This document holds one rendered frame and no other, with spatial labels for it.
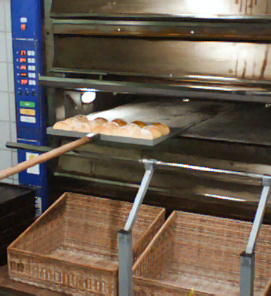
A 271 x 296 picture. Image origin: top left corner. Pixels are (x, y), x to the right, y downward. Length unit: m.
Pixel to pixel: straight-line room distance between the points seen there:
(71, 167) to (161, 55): 0.75
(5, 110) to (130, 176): 0.78
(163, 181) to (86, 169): 0.41
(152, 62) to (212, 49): 0.28
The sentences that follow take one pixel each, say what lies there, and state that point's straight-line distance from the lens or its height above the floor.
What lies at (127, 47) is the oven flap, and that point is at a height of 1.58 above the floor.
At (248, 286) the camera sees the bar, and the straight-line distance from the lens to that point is 2.41.
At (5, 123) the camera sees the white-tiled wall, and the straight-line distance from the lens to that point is 3.52.
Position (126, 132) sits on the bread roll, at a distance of 2.96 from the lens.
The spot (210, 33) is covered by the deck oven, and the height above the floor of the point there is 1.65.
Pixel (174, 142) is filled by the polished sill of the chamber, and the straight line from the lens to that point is 3.02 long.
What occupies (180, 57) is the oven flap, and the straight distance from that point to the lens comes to 2.95.
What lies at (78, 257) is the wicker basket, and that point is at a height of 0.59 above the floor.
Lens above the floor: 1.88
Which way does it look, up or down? 12 degrees down
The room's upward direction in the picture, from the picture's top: 1 degrees counter-clockwise
